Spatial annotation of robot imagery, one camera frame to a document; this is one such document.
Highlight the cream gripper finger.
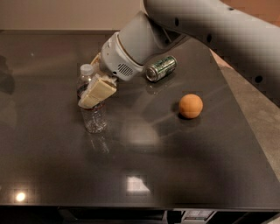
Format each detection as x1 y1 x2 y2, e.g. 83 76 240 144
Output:
78 73 116 109
90 52 101 66

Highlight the clear plastic water bottle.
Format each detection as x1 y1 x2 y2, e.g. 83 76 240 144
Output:
76 64 107 133

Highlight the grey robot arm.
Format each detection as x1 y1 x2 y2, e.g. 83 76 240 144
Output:
79 0 280 109

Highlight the green aluminium soda can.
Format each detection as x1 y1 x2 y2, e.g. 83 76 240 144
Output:
145 55 177 82

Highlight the orange ball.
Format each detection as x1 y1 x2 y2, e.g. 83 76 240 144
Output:
178 94 203 119

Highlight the grey device under table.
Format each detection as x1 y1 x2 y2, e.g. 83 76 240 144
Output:
182 209 215 223

